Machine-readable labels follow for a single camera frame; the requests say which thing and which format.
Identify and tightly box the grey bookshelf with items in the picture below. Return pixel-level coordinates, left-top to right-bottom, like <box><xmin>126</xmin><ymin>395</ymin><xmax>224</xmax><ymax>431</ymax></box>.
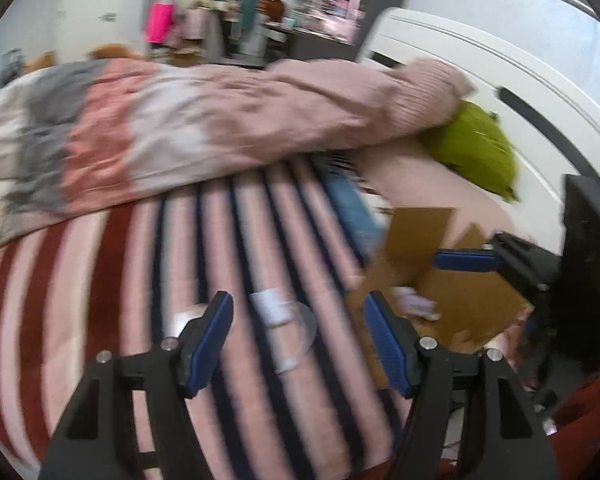
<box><xmin>288</xmin><ymin>0</ymin><xmax>402</xmax><ymax>61</ymax></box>

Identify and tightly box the pink grey patchwork duvet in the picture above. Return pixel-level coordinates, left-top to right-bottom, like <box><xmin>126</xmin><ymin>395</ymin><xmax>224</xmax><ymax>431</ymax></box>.
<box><xmin>0</xmin><ymin>58</ymin><xmax>472</xmax><ymax>244</ymax></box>

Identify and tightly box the pink gift bag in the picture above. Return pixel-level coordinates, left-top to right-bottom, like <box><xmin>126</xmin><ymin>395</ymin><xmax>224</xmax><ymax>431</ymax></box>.
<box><xmin>145</xmin><ymin>3</ymin><xmax>175</xmax><ymax>44</ymax></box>

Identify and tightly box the white blue contact lens case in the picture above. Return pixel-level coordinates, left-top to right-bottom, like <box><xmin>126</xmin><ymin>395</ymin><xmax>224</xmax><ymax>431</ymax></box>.
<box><xmin>164</xmin><ymin>304</ymin><xmax>207</xmax><ymax>337</ymax></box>

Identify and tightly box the purple cosmetic box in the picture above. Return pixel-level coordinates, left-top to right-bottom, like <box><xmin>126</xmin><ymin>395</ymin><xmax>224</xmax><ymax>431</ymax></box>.
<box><xmin>391</xmin><ymin>286</ymin><xmax>441</xmax><ymax>322</ymax></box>

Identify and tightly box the white usb hub with cable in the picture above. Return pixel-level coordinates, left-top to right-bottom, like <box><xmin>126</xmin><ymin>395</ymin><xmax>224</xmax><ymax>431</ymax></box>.
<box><xmin>250</xmin><ymin>288</ymin><xmax>317</xmax><ymax>375</ymax></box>

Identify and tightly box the open cardboard box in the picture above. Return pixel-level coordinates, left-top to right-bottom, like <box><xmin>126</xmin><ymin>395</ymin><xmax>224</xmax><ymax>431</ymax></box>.
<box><xmin>344</xmin><ymin>206</ymin><xmax>531</xmax><ymax>391</ymax></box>

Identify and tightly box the white bed headboard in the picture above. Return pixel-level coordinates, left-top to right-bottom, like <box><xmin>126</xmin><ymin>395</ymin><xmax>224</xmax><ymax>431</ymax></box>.
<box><xmin>356</xmin><ymin>8</ymin><xmax>600</xmax><ymax>252</ymax></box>

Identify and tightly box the green plush pillow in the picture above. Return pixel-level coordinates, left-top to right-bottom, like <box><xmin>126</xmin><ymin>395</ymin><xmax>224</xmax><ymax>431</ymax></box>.
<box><xmin>419</xmin><ymin>101</ymin><xmax>518</xmax><ymax>202</ymax></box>

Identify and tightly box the brown plush toy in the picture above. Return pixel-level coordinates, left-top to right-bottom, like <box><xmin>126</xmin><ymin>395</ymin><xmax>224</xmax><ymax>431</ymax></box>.
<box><xmin>88</xmin><ymin>44</ymin><xmax>145</xmax><ymax>61</ymax></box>

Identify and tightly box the striped plush bed blanket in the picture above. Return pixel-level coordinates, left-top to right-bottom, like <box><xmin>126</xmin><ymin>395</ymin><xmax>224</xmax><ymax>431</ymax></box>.
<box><xmin>0</xmin><ymin>153</ymin><xmax>406</xmax><ymax>479</ymax></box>

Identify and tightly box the yellow white shelf rack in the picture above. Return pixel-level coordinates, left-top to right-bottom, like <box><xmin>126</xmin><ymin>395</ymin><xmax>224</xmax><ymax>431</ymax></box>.
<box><xmin>148</xmin><ymin>0</ymin><xmax>211</xmax><ymax>65</ymax></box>

